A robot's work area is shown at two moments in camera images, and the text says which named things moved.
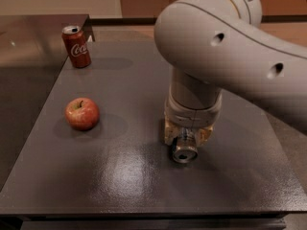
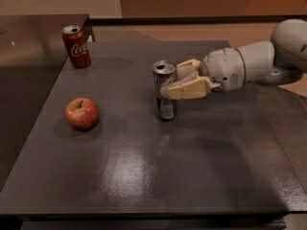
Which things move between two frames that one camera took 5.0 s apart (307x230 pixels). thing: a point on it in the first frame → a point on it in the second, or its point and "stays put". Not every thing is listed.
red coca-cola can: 77,46 stays put
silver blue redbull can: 184,146 → 166,108
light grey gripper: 192,115 → 222,66
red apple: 82,113 stays put
